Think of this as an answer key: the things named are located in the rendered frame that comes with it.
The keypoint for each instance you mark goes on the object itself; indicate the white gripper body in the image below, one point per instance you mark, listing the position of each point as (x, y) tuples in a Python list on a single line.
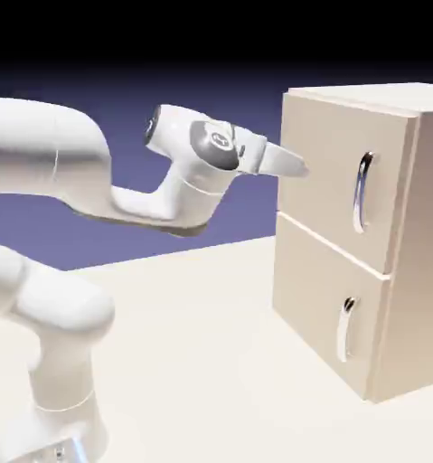
[(282, 162)]

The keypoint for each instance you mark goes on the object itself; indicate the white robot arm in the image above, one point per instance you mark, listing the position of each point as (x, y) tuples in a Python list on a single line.
[(75, 162)]

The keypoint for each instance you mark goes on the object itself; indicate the large beige cabinet door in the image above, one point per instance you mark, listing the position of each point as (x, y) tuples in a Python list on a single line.
[(328, 173)]

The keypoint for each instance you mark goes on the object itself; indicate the small beige cabinet door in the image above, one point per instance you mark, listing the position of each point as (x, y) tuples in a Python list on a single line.
[(310, 307)]

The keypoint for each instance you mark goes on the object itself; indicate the beige wooden cabinet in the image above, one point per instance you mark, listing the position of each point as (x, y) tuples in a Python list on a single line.
[(411, 253)]

